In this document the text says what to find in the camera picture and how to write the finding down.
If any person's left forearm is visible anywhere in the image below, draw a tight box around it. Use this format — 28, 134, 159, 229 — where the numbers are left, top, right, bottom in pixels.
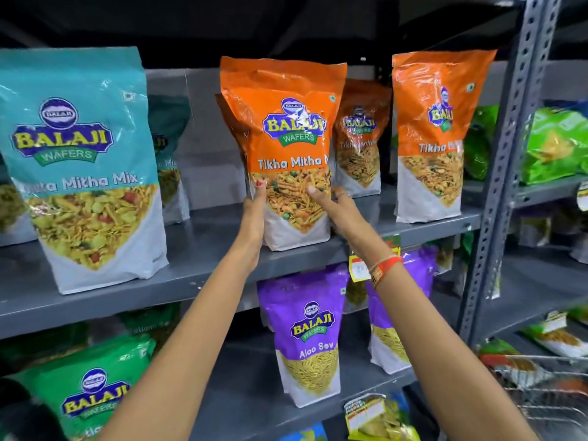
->
98, 245, 264, 441

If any yellow price tag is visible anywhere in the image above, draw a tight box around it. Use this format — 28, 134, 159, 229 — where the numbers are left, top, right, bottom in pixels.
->
348, 251, 372, 284

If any person's right hand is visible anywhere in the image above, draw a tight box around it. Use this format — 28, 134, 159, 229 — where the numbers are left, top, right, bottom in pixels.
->
306, 185, 395, 268

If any purple snack packet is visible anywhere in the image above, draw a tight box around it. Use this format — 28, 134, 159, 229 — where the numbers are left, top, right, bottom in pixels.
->
365, 245, 440, 375
257, 265, 351, 409

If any light green snack packet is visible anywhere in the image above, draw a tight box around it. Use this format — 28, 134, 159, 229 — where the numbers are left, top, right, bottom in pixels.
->
520, 107, 588, 186
463, 104, 500, 182

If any grey metal shelf rack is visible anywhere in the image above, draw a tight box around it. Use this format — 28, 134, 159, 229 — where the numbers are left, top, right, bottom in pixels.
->
0, 0, 564, 441
469, 0, 588, 359

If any green and red snack packet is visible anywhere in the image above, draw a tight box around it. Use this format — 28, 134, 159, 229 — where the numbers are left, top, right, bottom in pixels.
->
478, 338, 543, 387

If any person's left hand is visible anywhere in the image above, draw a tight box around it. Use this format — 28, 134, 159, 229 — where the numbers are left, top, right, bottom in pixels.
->
235, 179, 267, 250

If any wire shopping basket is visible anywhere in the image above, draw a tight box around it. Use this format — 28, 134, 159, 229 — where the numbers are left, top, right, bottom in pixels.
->
486, 353, 588, 441

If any green packet with yellow label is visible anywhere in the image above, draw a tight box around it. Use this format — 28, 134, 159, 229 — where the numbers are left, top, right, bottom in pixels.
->
343, 392, 421, 441

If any red thread wristband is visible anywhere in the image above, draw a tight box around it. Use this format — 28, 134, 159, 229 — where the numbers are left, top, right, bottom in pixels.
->
369, 254, 404, 288

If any orange snack packet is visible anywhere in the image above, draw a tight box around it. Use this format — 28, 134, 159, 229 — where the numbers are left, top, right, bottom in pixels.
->
219, 56, 348, 252
214, 93, 250, 198
332, 79, 393, 198
391, 49, 498, 224

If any green and white snack packet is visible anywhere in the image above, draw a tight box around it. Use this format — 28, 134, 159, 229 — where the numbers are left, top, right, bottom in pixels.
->
520, 311, 588, 360

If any person's right forearm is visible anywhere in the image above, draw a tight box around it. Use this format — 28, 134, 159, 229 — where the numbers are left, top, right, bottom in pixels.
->
373, 261, 539, 441

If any blue snack packet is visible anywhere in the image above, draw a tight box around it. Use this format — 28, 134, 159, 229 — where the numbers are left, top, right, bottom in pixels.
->
275, 422, 328, 441

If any teal snack packet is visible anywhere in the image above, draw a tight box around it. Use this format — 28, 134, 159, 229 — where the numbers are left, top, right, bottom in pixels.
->
147, 93, 192, 226
0, 46, 170, 296
0, 153, 38, 248

